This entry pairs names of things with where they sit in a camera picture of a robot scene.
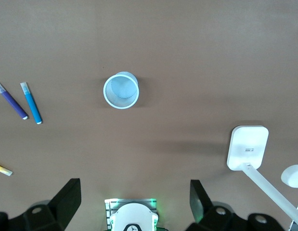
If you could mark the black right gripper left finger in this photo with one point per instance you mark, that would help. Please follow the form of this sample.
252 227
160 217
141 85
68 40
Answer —
55 211

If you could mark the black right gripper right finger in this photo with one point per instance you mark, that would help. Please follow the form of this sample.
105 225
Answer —
211 216

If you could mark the blue marker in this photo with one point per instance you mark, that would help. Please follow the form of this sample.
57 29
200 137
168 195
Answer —
32 103

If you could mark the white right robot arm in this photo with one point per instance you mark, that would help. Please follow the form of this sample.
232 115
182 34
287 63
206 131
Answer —
133 216

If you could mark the yellow marker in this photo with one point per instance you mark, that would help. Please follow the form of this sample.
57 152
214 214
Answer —
2 169

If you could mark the white desk lamp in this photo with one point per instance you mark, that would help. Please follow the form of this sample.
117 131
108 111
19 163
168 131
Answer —
248 146

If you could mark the purple marker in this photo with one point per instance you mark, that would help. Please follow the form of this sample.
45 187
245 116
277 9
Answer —
12 102

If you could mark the translucent blue plastic cup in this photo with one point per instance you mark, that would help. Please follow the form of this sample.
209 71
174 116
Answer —
121 90

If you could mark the aluminium frame profile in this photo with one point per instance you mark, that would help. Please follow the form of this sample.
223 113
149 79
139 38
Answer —
297 216

